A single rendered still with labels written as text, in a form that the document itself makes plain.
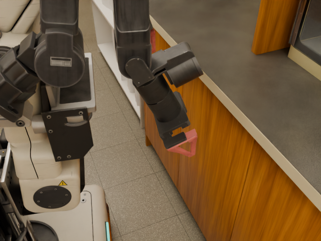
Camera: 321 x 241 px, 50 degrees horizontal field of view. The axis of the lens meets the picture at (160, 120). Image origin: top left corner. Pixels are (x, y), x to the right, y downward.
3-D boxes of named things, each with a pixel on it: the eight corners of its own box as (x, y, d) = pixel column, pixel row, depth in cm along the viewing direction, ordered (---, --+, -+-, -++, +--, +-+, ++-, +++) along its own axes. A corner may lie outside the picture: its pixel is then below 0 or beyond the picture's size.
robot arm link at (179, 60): (116, 40, 63) (121, 64, 57) (171, 9, 61) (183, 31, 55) (145, 85, 71) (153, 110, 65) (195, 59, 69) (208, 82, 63)
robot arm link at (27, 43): (14, 47, 59) (10, 63, 55) (55, 9, 56) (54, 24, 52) (55, 79, 65) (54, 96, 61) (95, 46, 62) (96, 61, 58)
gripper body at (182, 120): (180, 96, 75) (165, 71, 70) (192, 126, 68) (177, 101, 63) (154, 109, 76) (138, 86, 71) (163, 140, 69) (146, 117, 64)
